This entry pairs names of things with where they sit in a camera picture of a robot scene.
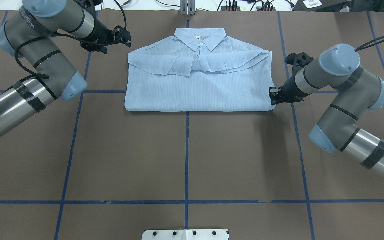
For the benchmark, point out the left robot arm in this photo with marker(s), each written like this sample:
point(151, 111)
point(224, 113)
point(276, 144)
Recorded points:
point(28, 38)

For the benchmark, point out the aluminium frame post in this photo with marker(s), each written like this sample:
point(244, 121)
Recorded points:
point(187, 7)

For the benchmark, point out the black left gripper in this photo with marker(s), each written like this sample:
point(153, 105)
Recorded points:
point(102, 33)

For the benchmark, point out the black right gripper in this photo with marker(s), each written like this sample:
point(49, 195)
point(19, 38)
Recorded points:
point(289, 88)

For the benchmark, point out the white camera mast base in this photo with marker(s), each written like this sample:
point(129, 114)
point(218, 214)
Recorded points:
point(186, 234)

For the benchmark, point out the light blue button shirt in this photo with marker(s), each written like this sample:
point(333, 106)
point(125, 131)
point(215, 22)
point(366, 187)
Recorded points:
point(199, 69)

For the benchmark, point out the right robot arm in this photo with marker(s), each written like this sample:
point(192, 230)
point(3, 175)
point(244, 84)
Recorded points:
point(358, 90)

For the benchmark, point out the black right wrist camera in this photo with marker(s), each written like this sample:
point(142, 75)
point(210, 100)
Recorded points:
point(298, 61)

